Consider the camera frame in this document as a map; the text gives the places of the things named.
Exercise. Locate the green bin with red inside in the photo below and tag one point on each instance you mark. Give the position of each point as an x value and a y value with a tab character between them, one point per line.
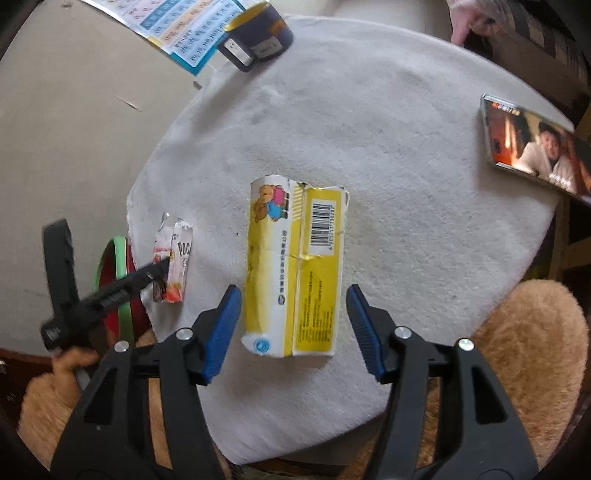
121	258

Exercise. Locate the white towel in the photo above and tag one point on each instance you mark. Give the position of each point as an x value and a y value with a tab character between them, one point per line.
392	184

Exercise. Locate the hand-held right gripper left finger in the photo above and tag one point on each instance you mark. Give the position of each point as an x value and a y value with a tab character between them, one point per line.
221	332

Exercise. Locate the person's left hand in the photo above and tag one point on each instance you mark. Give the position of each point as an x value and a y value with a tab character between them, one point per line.
69	374

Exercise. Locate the wrapper pile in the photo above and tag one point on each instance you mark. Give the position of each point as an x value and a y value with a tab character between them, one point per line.
314	277

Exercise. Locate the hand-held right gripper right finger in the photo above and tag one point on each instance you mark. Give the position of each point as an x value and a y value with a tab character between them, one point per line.
367	332

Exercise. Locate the dark blue mug yellow inside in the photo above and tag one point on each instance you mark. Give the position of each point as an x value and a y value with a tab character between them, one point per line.
268	27

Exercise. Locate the small pink white snack box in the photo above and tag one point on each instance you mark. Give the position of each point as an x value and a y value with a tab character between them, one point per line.
180	258

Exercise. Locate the bed with plaid sheet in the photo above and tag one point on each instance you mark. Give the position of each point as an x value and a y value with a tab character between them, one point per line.
545	41

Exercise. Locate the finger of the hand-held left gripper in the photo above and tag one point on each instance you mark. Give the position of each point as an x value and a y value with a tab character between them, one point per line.
60	263
115	295

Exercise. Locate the blue wall poster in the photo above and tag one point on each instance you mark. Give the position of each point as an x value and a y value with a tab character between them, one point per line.
184	27

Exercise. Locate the phone with lit screen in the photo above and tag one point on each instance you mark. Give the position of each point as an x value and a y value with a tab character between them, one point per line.
531	143

